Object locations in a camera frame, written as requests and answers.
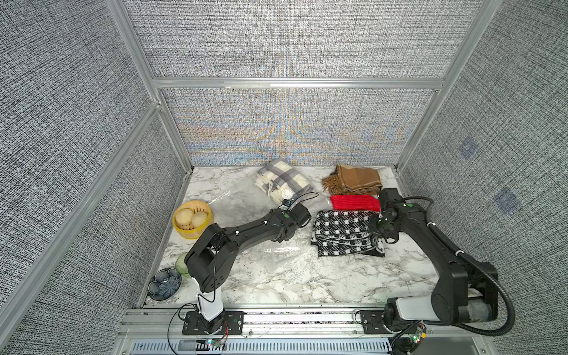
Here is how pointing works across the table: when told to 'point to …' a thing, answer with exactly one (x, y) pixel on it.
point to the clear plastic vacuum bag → (245, 202)
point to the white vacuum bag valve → (287, 193)
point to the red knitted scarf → (355, 202)
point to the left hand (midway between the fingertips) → (279, 227)
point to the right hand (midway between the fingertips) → (375, 224)
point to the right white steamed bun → (198, 219)
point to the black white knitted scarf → (345, 233)
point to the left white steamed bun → (184, 215)
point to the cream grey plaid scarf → (280, 182)
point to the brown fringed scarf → (353, 180)
